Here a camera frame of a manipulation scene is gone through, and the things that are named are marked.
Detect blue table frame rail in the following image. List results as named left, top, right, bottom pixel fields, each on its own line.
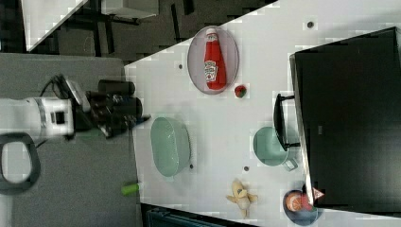
left=145, top=208, right=252, bottom=227

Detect green toy pot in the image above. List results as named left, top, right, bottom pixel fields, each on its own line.
left=253, top=127, right=298, bottom=171

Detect red toy strawberry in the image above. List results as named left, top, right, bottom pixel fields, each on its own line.
left=235, top=85, right=247, bottom=98

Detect orange slice toy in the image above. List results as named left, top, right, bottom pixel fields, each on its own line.
left=285, top=192, right=303, bottom=212

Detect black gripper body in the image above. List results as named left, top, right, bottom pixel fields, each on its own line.
left=64, top=79, right=143, bottom=139

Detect grey round plate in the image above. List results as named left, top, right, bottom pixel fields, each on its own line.
left=187, top=26, right=239, bottom=95

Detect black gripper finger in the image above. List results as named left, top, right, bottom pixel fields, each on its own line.
left=128, top=115, right=151, bottom=129

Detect white side table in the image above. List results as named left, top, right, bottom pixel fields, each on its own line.
left=20, top=0, right=89, bottom=52

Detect red ketchup bottle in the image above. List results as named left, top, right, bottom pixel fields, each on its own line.
left=204, top=28, right=227, bottom=90

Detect green plastic strainer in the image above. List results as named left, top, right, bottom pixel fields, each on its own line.
left=150, top=117, right=191, bottom=181

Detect black cable loop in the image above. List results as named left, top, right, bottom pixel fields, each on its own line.
left=0, top=131, right=42, bottom=196

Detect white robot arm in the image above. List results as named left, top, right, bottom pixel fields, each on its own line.
left=1, top=75, right=150, bottom=142

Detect peeled toy banana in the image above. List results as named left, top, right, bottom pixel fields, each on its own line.
left=226, top=179, right=258, bottom=218

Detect green cylinder toy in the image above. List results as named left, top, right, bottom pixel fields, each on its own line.
left=121, top=183, right=140, bottom=196

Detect black toy oven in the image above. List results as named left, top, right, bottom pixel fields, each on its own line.
left=289, top=26, right=401, bottom=217

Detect blue bowl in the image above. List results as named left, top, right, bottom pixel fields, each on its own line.
left=283, top=190, right=319, bottom=227

